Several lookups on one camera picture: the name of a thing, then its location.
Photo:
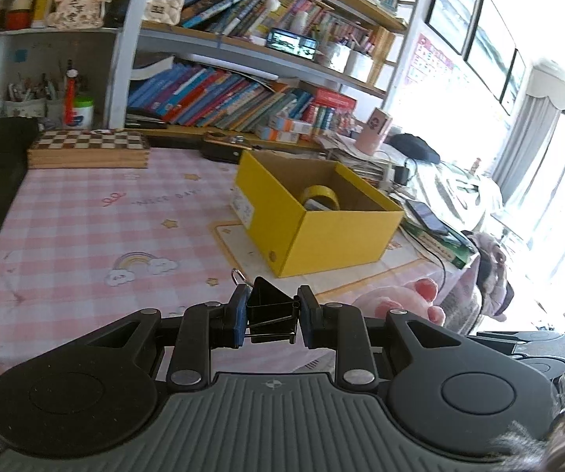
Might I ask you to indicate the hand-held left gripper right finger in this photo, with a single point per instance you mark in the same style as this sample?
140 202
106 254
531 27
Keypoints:
307 319

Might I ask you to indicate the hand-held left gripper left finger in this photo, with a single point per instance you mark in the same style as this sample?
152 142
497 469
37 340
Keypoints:
239 319

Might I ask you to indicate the black binder clip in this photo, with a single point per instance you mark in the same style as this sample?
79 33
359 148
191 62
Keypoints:
267 309

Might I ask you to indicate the pink plush pig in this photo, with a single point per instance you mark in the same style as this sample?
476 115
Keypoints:
386 295

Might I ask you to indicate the yellow cardboard box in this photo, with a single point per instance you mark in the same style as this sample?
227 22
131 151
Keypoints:
336 241

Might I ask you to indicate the yellow tape roll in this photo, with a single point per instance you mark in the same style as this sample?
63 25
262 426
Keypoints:
335 200

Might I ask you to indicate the pink checked cloth desktop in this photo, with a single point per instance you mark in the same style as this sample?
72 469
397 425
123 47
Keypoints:
90 216

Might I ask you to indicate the white mat orange border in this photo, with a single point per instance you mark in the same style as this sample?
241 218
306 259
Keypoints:
238 250

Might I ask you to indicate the fuzzy pink grey cloth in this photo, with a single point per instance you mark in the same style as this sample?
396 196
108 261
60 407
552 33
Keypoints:
491 270

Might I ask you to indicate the green thick book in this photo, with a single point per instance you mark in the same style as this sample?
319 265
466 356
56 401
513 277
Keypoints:
440 246

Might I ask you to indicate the smartphone with purple case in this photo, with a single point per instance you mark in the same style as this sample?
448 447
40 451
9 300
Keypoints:
427 216

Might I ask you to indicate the stack of papers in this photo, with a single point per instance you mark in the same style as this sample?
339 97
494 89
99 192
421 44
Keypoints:
356 162

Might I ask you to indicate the black power adapter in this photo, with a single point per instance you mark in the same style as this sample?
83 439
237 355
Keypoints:
401 174

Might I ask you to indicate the striped grey cloth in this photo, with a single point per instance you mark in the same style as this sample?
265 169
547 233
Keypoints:
459 191

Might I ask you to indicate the orange white small box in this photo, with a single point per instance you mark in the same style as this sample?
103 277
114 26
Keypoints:
275 133
292 124

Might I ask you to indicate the pink cylindrical device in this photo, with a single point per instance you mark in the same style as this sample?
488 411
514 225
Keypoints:
373 132

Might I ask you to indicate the grey curtain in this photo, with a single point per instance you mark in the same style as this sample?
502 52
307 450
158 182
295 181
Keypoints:
523 147

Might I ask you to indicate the black cap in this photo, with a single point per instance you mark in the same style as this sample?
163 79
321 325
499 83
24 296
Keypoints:
418 147

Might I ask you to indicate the black stapler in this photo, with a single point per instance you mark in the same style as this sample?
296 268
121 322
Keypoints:
145 123

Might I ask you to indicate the red thick books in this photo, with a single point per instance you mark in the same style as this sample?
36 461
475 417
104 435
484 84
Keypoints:
334 101

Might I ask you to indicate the row of blue-spined books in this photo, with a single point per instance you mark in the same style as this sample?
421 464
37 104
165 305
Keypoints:
204 93

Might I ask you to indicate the wooden chessboard box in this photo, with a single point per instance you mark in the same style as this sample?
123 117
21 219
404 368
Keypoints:
90 142

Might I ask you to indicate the white jar green lid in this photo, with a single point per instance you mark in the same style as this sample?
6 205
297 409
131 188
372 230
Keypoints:
84 113

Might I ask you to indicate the white pen holder box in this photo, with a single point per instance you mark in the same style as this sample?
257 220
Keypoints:
359 66

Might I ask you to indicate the black framed picture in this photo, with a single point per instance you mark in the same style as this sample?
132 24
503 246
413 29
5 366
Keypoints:
491 44
452 5
513 81

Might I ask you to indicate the red white glue tube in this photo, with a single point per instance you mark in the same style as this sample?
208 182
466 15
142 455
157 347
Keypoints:
71 103

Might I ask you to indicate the smartphone with lit screen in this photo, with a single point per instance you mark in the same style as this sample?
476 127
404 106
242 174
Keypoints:
292 43

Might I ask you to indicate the white bookshelf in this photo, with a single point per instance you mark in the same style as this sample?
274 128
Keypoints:
126 59

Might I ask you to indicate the white pen cup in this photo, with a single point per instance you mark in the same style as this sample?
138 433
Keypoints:
24 107

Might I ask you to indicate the pile of leaning books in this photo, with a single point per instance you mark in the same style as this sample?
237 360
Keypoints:
223 5

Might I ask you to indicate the red white doll figure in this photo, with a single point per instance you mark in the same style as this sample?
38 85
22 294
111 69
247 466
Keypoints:
19 17

